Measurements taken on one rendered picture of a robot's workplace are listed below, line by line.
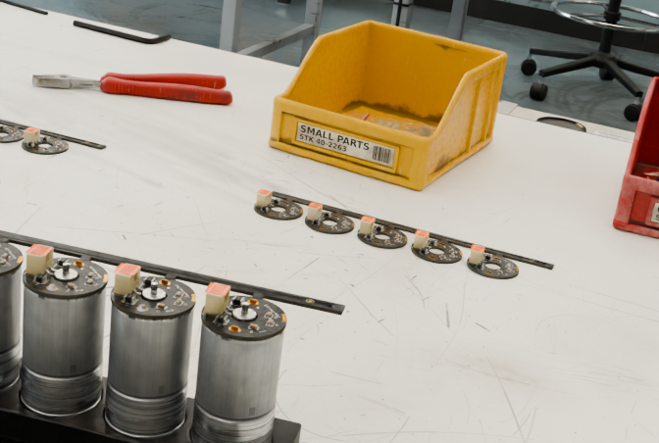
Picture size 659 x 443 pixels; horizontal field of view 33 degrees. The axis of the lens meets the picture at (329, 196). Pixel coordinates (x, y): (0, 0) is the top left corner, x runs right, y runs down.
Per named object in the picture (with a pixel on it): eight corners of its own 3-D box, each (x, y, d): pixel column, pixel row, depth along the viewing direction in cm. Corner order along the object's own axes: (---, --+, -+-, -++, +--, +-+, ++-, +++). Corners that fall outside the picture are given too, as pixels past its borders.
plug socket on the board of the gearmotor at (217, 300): (228, 319, 32) (230, 298, 31) (200, 313, 32) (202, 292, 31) (236, 307, 32) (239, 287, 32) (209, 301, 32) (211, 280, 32)
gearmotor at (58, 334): (79, 448, 33) (86, 298, 31) (5, 429, 34) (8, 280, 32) (112, 407, 36) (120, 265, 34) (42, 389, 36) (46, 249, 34)
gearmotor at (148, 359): (166, 469, 33) (178, 319, 31) (90, 450, 33) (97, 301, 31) (193, 426, 35) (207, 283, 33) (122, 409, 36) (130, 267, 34)
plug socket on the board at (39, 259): (49, 278, 33) (49, 259, 32) (23, 272, 33) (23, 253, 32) (61, 268, 33) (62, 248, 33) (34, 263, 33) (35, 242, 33)
